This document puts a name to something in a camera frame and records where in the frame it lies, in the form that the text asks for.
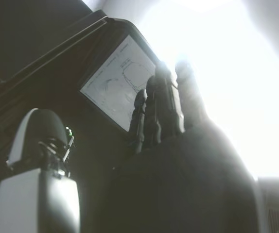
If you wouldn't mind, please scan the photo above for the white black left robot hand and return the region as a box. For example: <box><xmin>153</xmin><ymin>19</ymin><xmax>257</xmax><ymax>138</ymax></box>
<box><xmin>0</xmin><ymin>60</ymin><xmax>262</xmax><ymax>233</ymax></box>

